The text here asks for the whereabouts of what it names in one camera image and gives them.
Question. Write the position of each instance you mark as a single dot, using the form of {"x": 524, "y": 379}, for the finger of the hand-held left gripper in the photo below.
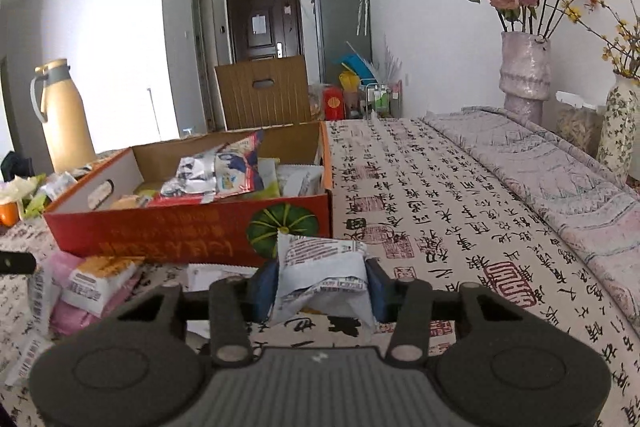
{"x": 17, "y": 263}

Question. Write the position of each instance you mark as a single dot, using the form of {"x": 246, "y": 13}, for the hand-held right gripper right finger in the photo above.
{"x": 378, "y": 292}

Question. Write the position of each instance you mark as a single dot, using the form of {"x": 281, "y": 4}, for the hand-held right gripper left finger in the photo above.
{"x": 262, "y": 292}

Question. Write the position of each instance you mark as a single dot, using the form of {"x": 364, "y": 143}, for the orange cracker snack packet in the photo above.
{"x": 100, "y": 279}

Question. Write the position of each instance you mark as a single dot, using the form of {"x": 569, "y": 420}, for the red cardboard box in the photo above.
{"x": 175, "y": 232}

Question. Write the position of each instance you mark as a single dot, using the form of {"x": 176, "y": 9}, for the pink snack packet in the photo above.
{"x": 60, "y": 267}
{"x": 75, "y": 319}

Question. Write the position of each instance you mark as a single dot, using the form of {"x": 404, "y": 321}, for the white barcode snack packet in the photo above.
{"x": 40, "y": 302}

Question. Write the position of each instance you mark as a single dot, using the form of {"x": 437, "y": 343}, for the flat white snack packet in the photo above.
{"x": 215, "y": 277}

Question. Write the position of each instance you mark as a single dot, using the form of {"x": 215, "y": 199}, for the orange mandarin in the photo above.
{"x": 7, "y": 213}

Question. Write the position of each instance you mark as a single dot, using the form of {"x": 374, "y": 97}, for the light green snack packet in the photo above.
{"x": 35, "y": 205}

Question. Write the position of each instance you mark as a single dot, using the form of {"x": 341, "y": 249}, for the pale crumpled plastic bag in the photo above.
{"x": 17, "y": 188}

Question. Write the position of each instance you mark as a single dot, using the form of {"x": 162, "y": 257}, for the white grey-print snack packet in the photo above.
{"x": 60, "y": 184}

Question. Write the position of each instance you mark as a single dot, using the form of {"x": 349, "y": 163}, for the dark cloth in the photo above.
{"x": 15, "y": 164}

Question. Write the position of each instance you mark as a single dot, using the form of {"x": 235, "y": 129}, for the yellow snack packet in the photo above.
{"x": 127, "y": 202}

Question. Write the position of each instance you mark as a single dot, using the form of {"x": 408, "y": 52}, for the blue red snack packet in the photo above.
{"x": 240, "y": 167}

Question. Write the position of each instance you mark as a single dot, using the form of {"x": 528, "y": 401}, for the silver foil snack packet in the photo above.
{"x": 192, "y": 174}

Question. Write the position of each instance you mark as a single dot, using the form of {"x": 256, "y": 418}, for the beige thermos jug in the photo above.
{"x": 62, "y": 122}

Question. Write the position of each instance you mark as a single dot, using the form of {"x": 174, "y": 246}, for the red gift box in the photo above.
{"x": 334, "y": 103}

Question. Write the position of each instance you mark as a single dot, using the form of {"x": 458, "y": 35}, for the grey quilted cloth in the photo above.
{"x": 550, "y": 177}

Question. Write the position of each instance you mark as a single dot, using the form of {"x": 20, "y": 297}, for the yellow bag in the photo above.
{"x": 349, "y": 81}

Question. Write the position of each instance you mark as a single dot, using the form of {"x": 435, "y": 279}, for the blue bag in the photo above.
{"x": 356, "y": 64}

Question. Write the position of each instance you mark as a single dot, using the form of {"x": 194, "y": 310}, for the pale purple pampas bundle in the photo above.
{"x": 389, "y": 62}

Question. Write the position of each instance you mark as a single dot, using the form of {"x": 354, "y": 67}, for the pink textured vase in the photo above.
{"x": 525, "y": 77}

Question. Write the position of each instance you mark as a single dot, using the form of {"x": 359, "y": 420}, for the lidded glass storage jar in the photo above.
{"x": 577, "y": 122}

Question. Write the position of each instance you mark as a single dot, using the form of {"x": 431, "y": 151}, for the grey refrigerator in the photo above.
{"x": 342, "y": 32}

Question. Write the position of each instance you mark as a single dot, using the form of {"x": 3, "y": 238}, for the dark brown door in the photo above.
{"x": 265, "y": 27}

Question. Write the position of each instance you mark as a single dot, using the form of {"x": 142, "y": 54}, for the clear folded umbrella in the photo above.
{"x": 362, "y": 7}

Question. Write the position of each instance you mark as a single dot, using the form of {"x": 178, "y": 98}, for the floral patterned vase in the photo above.
{"x": 620, "y": 127}

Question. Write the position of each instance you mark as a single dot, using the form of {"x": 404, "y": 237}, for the yellow flower branches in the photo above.
{"x": 622, "y": 27}

